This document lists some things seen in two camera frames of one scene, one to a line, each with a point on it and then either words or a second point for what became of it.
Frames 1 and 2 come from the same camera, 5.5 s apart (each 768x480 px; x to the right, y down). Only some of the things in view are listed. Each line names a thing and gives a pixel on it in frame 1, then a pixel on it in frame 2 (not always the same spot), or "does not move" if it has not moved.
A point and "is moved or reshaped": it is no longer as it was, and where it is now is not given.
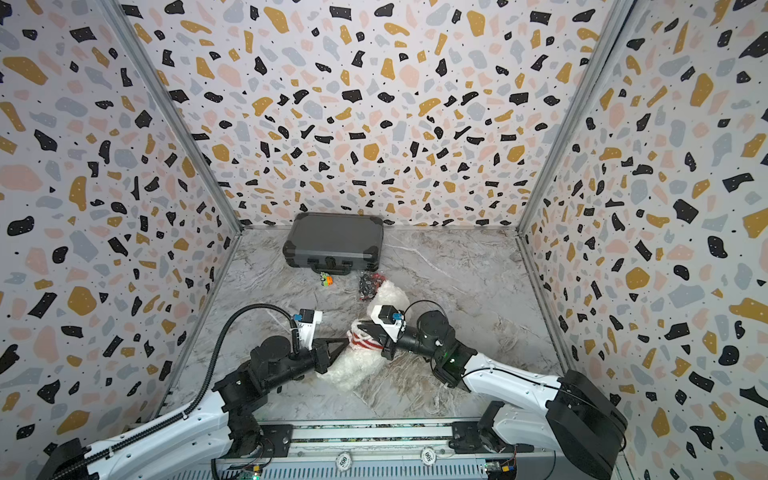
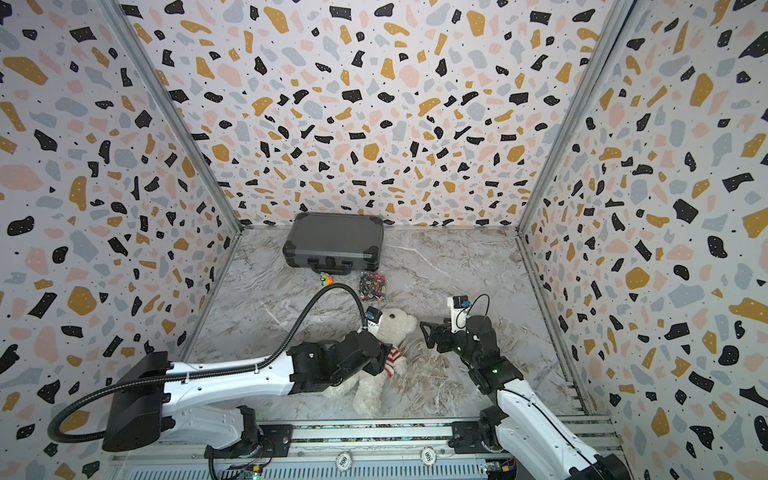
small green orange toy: (326, 279) does not move
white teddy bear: (352, 368) is moved or reshaped
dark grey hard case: (335, 244) does not move
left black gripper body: (302, 363) → (379, 364)
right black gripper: (387, 339) → (447, 336)
